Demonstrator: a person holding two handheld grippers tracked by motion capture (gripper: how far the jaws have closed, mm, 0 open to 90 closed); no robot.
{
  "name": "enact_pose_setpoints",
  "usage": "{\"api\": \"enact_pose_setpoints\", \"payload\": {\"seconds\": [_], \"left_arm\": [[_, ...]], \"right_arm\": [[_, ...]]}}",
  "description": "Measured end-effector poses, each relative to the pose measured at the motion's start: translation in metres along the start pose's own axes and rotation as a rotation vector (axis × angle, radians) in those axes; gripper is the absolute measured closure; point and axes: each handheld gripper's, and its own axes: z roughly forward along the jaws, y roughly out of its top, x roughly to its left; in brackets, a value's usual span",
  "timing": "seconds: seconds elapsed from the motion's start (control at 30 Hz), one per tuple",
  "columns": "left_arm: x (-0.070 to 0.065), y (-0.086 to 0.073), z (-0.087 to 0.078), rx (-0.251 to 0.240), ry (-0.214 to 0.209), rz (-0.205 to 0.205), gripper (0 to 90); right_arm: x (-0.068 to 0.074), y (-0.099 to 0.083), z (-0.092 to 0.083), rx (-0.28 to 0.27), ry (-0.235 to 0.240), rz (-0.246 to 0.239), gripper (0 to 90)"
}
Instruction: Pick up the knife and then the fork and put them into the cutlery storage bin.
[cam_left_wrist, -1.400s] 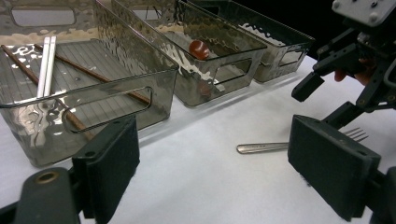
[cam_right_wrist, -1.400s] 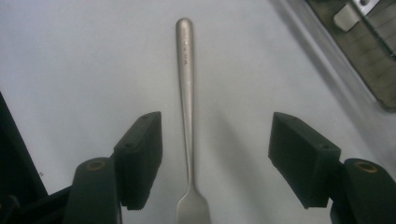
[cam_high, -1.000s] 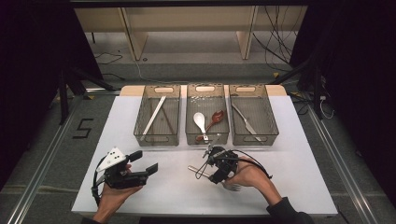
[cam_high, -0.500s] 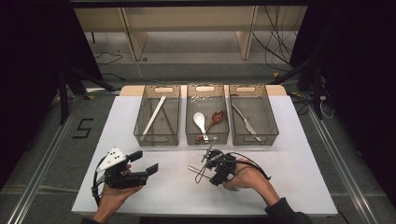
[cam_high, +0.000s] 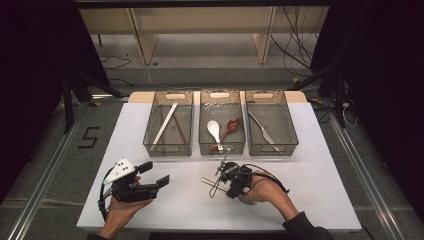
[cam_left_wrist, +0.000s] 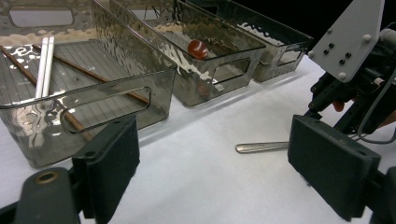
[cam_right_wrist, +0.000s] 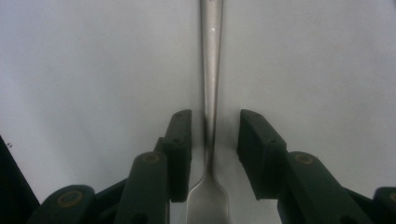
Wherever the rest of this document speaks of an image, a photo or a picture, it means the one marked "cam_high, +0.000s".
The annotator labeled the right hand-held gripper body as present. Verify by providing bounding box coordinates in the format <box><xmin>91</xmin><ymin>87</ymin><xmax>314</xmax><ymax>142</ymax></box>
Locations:
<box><xmin>215</xmin><ymin>154</ymin><xmax>254</xmax><ymax>198</ymax></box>

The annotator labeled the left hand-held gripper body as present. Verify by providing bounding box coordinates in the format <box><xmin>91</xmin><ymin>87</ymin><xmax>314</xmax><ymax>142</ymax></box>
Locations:
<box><xmin>103</xmin><ymin>157</ymin><xmax>161</xmax><ymax>204</ymax></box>

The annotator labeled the metal fork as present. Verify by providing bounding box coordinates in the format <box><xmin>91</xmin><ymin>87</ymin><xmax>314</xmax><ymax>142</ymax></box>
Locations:
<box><xmin>200</xmin><ymin>177</ymin><xmax>258</xmax><ymax>205</ymax></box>

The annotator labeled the transparent grey plastic bin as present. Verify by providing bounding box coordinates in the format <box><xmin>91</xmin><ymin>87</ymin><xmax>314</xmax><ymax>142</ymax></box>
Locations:
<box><xmin>143</xmin><ymin>90</ymin><xmax>195</xmax><ymax>158</ymax></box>
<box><xmin>244</xmin><ymin>89</ymin><xmax>300</xmax><ymax>157</ymax></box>
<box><xmin>198</xmin><ymin>89</ymin><xmax>247</xmax><ymax>156</ymax></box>

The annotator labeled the white chopstick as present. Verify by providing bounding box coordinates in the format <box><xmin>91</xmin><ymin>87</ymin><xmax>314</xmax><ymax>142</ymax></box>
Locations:
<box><xmin>151</xmin><ymin>102</ymin><xmax>178</xmax><ymax>149</ymax></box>
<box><xmin>152</xmin><ymin>103</ymin><xmax>179</xmax><ymax>150</ymax></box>

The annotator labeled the white ceramic spoon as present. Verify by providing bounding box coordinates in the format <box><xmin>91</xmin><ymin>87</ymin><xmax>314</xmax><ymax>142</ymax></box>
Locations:
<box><xmin>206</xmin><ymin>119</ymin><xmax>224</xmax><ymax>154</ymax></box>

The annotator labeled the brown wooden spoon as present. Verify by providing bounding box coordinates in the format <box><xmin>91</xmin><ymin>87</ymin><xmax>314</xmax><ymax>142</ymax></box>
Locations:
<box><xmin>209</xmin><ymin>117</ymin><xmax>241</xmax><ymax>153</ymax></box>

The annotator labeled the person's right hand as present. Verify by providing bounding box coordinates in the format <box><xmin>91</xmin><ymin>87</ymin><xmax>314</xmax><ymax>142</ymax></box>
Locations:
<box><xmin>238</xmin><ymin>169</ymin><xmax>290</xmax><ymax>208</ymax></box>

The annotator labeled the person's left hand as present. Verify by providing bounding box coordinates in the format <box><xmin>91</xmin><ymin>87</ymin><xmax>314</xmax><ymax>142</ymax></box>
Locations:
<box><xmin>99</xmin><ymin>175</ymin><xmax>154</xmax><ymax>238</ymax></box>

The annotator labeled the white table cover sheet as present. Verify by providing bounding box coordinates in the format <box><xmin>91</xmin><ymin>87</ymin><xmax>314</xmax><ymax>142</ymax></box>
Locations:
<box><xmin>76</xmin><ymin>101</ymin><xmax>363</xmax><ymax>233</ymax></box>

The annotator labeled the black metal stand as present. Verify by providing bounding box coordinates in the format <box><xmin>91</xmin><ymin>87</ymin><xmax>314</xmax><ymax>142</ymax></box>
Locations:
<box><xmin>288</xmin><ymin>59</ymin><xmax>348</xmax><ymax>129</ymax></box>
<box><xmin>61</xmin><ymin>71</ymin><xmax>124</xmax><ymax>134</ymax></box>

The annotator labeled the black curtain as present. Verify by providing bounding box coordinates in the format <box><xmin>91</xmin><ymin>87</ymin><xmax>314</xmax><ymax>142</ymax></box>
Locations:
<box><xmin>309</xmin><ymin>0</ymin><xmax>424</xmax><ymax>218</ymax></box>
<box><xmin>0</xmin><ymin>0</ymin><xmax>111</xmax><ymax>201</ymax></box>

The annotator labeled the beige wooden bench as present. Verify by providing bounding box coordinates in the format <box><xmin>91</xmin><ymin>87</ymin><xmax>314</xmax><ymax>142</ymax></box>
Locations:
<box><xmin>79</xmin><ymin>6</ymin><xmax>329</xmax><ymax>66</ymax></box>

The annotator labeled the black overhead bar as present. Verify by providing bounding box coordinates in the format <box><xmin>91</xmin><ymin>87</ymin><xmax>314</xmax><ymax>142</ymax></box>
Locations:
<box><xmin>74</xmin><ymin>0</ymin><xmax>334</xmax><ymax>9</ymax></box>

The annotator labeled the right hand-held gripper cable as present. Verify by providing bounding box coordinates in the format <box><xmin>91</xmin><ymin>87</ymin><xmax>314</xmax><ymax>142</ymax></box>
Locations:
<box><xmin>209</xmin><ymin>163</ymin><xmax>290</xmax><ymax>199</ymax></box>

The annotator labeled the hand-held gripper cable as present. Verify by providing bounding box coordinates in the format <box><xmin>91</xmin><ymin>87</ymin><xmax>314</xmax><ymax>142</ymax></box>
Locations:
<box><xmin>209</xmin><ymin>163</ymin><xmax>290</xmax><ymax>199</ymax></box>
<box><xmin>98</xmin><ymin>169</ymin><xmax>114</xmax><ymax>221</ymax></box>

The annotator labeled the left hand-held gripper cable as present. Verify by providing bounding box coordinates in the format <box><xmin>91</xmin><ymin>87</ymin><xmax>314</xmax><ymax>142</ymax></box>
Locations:
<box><xmin>98</xmin><ymin>169</ymin><xmax>114</xmax><ymax>221</ymax></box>

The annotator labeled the short metal floor rail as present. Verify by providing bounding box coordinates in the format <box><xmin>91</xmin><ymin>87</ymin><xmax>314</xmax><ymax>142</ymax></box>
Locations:
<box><xmin>91</xmin><ymin>94</ymin><xmax>130</xmax><ymax>103</ymax></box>

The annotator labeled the white floor cable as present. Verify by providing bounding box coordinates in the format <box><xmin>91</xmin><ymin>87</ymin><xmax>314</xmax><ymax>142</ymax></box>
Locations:
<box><xmin>143</xmin><ymin>63</ymin><xmax>188</xmax><ymax>91</ymax></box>

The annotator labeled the black floor cable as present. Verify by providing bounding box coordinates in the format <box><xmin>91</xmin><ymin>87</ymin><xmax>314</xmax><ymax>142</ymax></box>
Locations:
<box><xmin>100</xmin><ymin>55</ymin><xmax>133</xmax><ymax>70</ymax></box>

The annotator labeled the white cable with plug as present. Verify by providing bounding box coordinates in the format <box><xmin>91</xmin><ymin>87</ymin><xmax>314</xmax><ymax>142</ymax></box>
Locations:
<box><xmin>341</xmin><ymin>101</ymin><xmax>359</xmax><ymax>128</ymax></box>

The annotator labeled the bundle of black cables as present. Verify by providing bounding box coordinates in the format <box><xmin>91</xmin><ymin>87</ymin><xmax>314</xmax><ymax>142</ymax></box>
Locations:
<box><xmin>269</xmin><ymin>6</ymin><xmax>321</xmax><ymax>78</ymax></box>

